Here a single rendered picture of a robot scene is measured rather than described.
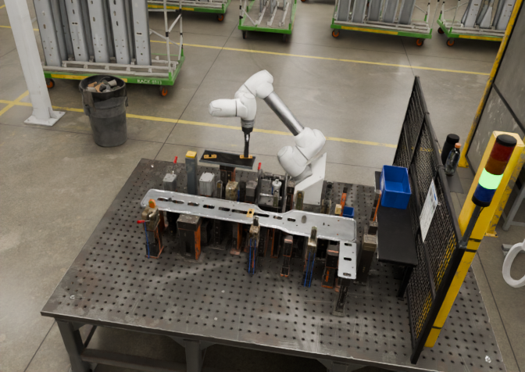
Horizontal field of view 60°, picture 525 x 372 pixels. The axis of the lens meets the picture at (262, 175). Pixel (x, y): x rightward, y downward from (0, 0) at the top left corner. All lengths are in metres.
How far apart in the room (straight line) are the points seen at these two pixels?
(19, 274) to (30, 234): 0.48
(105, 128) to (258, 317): 3.33
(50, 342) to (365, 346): 2.17
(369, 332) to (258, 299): 0.65
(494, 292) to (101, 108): 4.21
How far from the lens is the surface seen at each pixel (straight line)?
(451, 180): 2.73
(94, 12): 6.88
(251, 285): 2.85
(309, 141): 3.42
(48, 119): 6.28
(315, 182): 3.35
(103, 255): 3.13
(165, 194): 3.04
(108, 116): 5.32
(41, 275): 4.13
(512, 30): 5.17
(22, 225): 4.67
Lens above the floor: 2.85
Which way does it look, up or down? 35 degrees down
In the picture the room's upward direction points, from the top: 4 degrees clockwise
